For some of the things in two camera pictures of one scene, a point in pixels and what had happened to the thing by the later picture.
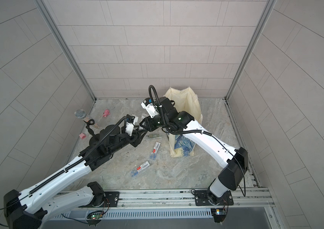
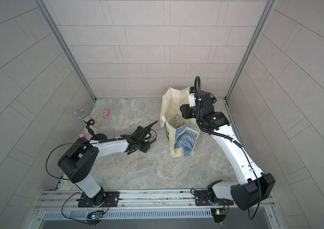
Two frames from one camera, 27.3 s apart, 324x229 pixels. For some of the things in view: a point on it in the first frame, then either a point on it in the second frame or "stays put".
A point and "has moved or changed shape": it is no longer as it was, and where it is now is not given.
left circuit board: (94, 218) stays put
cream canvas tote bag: (186, 99) stays put
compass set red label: (155, 150) has moved or changed shape
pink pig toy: (106, 113) stays put
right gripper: (151, 124) → (186, 111)
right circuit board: (219, 214) stays put
